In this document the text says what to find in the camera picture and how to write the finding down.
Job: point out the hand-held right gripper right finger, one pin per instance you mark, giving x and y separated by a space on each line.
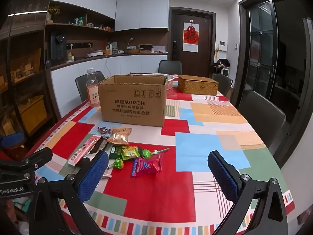
222 176

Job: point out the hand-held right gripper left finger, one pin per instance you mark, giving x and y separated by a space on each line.
94 176

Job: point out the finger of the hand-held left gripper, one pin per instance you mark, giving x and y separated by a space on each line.
36 159
11 139

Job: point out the tan snack bag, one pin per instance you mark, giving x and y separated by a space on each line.
118 138

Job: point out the colourful foil candy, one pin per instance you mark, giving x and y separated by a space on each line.
104 130

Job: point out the brown cardboard box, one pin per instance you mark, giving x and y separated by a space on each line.
132 102

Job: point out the small white wrapper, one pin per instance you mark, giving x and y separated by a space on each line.
107 175

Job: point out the green lollipop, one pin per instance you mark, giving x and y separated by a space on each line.
118 164
146 153

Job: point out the long pink snack packet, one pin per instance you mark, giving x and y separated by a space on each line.
80 151

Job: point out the dark green snack packet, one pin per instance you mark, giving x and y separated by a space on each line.
114 153

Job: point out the black snack packet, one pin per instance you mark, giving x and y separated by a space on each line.
97 145

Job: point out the yellow green candy packet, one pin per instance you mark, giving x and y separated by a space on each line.
130 153

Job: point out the bright pink snack packet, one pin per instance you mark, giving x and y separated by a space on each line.
146 165

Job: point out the grey dining chair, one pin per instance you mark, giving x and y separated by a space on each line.
170 67
82 88
223 83
261 117

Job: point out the pink drink bottle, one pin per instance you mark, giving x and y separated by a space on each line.
93 95

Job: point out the woven lidded basket box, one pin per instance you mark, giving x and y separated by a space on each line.
196 85

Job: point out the white lower cabinets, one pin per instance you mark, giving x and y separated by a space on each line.
78 64

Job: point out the white cabinets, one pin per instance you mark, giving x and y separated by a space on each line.
78 64
141 9

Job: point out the yellow bottle in holder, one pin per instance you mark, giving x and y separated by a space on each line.
70 57

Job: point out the white shoe rack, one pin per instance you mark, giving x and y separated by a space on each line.
224 71

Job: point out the white fruit basket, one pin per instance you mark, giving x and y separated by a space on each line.
170 80

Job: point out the dark clothes pile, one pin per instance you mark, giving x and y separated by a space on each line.
222 63

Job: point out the dark brown door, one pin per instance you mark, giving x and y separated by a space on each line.
203 61

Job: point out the flat white counter appliance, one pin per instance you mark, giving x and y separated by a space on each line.
95 53

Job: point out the orange jar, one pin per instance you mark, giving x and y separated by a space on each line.
108 52

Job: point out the small wicker basket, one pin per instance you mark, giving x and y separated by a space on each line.
132 51

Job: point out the black framed glass door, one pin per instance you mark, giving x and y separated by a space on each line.
261 49

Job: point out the brown tray box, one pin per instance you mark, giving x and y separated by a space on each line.
145 49

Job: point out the white desk lamp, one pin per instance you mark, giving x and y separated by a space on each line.
130 41

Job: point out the white paper stand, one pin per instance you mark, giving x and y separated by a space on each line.
159 49

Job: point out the white upper cabinets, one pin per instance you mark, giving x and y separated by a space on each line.
141 9

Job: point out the black wall appliance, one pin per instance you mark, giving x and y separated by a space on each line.
58 46

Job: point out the wooden wall shelf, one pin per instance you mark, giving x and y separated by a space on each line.
73 27

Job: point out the white wall intercom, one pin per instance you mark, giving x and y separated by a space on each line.
222 46

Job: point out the red and white wall calendar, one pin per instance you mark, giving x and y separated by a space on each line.
190 38

